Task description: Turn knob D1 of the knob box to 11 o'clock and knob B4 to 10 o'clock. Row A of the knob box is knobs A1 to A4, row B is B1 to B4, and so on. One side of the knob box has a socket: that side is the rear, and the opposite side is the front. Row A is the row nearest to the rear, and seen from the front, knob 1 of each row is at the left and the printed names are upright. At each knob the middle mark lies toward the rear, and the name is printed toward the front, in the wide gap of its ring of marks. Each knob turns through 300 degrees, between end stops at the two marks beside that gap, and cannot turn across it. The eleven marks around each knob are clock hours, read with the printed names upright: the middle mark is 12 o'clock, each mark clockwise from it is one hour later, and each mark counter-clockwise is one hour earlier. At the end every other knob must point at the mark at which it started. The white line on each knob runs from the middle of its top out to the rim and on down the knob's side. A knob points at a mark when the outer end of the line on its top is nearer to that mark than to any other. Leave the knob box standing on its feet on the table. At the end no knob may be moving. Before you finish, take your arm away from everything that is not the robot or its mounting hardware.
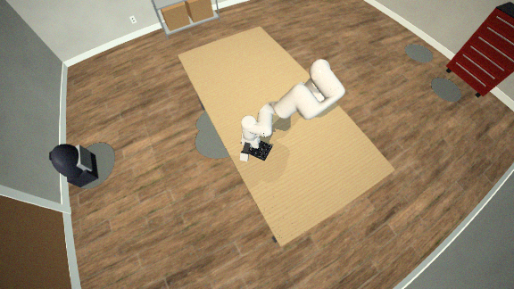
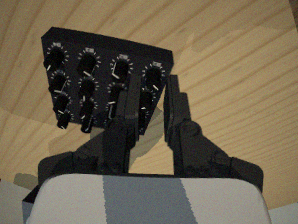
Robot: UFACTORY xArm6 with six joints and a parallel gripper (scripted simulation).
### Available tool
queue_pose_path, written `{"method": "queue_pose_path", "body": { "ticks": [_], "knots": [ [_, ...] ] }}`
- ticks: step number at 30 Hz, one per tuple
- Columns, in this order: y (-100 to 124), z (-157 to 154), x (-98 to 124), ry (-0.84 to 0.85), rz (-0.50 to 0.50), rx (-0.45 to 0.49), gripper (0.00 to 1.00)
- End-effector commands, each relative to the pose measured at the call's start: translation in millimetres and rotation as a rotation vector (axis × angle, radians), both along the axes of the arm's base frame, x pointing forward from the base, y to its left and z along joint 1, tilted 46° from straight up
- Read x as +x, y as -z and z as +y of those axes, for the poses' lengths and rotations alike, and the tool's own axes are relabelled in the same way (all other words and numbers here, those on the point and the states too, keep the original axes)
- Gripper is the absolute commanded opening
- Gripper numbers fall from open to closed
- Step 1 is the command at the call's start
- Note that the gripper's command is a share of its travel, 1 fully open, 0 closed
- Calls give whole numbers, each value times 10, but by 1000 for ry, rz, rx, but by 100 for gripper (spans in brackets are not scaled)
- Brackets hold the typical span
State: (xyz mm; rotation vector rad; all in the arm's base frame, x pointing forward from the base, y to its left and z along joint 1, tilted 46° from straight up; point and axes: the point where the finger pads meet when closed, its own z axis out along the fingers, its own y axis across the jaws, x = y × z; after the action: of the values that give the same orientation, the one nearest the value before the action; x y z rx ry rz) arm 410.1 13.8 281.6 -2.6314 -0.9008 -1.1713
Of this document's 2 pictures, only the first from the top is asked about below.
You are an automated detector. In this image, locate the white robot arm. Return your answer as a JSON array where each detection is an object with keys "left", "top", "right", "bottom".
[{"left": 241, "top": 59, "right": 345, "bottom": 141}]

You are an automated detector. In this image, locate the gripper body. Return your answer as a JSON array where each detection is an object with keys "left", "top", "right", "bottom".
[{"left": 241, "top": 133, "right": 261, "bottom": 148}]

